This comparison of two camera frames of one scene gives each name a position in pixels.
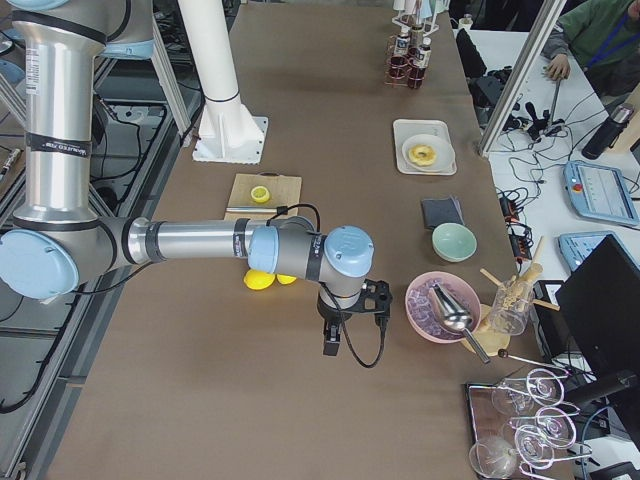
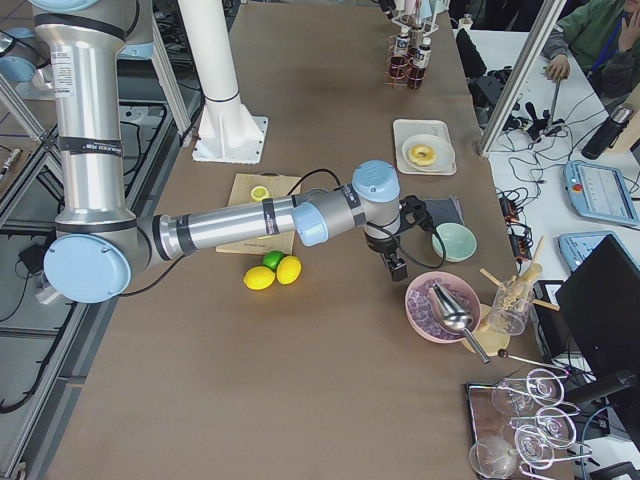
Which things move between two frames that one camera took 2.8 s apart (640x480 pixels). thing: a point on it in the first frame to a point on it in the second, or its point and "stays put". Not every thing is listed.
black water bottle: [608, 133] stays put
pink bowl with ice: [424, 316] stays put
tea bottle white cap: [403, 41] stays put
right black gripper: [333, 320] to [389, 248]
